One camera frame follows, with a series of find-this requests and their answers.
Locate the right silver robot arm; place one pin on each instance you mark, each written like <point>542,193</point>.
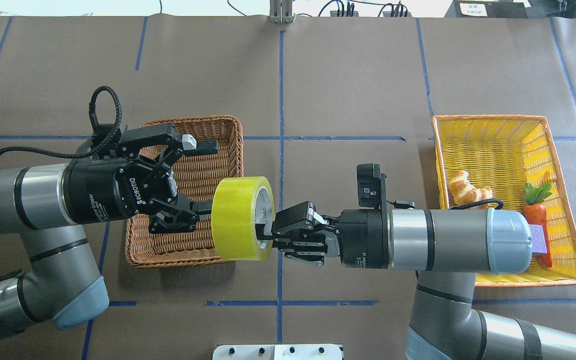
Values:
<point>447,248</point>

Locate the brown wicker basket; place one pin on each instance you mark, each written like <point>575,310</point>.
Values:
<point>197,178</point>

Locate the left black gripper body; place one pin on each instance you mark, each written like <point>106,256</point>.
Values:
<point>99,191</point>

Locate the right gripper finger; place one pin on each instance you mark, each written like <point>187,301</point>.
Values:
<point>302,249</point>
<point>302,216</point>

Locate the yellow plastic basket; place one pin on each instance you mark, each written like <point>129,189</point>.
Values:
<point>505,152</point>

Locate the purple foam block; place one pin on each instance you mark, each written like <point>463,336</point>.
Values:
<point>538,239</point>

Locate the toy croissant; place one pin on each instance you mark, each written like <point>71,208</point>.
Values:
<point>464,193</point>

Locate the aluminium frame post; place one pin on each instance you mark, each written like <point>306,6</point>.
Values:
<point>281,11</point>

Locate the black rectangular box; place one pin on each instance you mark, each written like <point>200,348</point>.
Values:
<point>493,9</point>

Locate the yellow tape roll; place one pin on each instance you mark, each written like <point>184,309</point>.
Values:
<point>242,214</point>

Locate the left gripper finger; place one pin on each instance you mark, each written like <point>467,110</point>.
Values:
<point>179,216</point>
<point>161,143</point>

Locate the orange toy carrot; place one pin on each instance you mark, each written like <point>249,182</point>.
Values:
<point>535,213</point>

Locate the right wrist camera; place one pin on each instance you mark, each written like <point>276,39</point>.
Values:
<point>370,185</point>

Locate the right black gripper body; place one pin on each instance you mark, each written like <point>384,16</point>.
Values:
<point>365,239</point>

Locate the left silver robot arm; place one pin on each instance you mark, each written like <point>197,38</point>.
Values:
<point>64,284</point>

